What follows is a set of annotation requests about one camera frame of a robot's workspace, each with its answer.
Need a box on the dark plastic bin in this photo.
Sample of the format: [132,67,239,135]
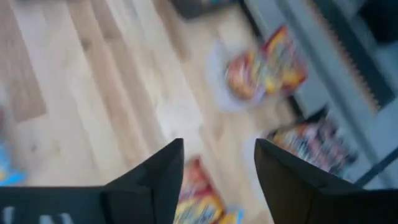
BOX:
[172,0,242,19]

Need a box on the blue Maruchan ramen packet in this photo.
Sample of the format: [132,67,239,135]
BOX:
[0,136,27,187]
[219,207,246,224]

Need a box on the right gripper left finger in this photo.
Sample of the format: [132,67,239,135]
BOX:
[0,138,185,224]

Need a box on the clear plastic bin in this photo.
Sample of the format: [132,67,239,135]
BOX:
[206,23,312,114]
[242,118,360,178]

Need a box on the red Maruchan ramen packet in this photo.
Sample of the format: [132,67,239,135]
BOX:
[261,24,308,94]
[225,51,268,102]
[174,157,224,224]

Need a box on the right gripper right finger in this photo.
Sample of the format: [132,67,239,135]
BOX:
[254,139,398,224]

